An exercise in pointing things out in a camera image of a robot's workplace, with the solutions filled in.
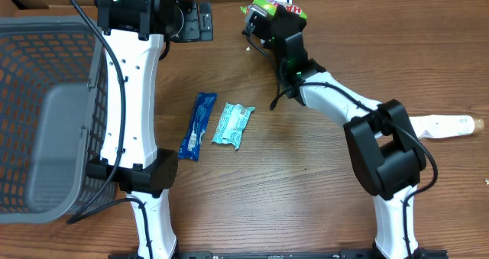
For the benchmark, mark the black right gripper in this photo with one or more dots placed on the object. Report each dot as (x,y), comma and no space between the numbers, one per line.
(301,21)

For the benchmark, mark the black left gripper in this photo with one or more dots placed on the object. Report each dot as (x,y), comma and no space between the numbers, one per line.
(200,27)

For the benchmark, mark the green clear snack bag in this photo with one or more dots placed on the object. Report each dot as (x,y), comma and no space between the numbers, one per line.
(270,7)

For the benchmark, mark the teal white snack packet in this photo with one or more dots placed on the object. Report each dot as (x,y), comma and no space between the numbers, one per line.
(232,124)

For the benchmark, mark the blue snack bar wrapper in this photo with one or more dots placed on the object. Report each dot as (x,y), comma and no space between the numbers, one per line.
(191,144)

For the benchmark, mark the white conditioner tube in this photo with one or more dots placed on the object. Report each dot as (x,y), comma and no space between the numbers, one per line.
(446,126)

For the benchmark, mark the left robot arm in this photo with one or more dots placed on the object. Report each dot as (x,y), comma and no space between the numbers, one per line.
(134,35)

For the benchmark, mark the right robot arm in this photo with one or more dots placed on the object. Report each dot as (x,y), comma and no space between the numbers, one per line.
(386,156)

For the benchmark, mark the grey plastic mesh basket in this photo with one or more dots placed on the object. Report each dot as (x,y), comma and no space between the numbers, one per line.
(53,118)

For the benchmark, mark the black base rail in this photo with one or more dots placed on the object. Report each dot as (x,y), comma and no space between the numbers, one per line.
(343,254)

